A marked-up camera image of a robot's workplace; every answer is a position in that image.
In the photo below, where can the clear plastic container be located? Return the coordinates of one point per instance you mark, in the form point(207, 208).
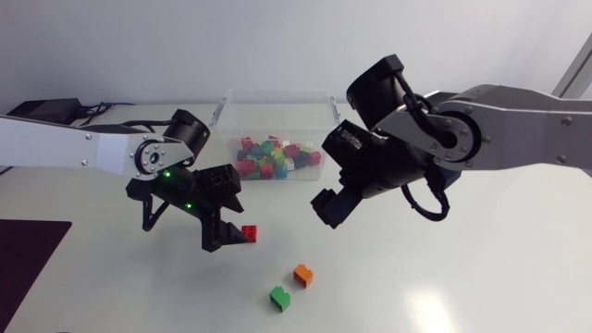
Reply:
point(277, 120)

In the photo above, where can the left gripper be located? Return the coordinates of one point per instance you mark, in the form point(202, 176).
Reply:
point(178, 192)

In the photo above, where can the green toy brick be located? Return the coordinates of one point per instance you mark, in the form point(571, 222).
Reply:
point(279, 299)

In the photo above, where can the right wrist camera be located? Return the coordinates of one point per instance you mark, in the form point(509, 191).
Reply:
point(353, 136)

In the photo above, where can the black power brick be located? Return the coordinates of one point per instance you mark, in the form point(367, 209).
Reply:
point(44, 111)

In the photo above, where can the orange toy brick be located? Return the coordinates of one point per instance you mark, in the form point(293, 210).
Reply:
point(303, 275)

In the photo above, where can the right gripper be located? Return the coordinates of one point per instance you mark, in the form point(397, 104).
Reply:
point(384, 171)

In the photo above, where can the pile of toy bricks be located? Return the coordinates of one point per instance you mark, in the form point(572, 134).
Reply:
point(259, 155)

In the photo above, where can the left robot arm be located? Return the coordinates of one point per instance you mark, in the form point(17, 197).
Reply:
point(55, 145)

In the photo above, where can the blue toy brick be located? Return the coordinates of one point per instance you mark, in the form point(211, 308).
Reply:
point(281, 172)

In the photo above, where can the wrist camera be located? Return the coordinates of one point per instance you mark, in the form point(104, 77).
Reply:
point(221, 179)
point(353, 136)

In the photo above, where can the red toy brick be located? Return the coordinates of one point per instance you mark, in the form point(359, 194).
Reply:
point(315, 158)
point(267, 171)
point(250, 233)

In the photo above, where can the dark mat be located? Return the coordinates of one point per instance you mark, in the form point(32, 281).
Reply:
point(25, 263)

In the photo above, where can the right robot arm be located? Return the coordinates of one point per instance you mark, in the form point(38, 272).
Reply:
point(509, 134)

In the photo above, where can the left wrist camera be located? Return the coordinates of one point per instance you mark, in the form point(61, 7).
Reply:
point(221, 179)

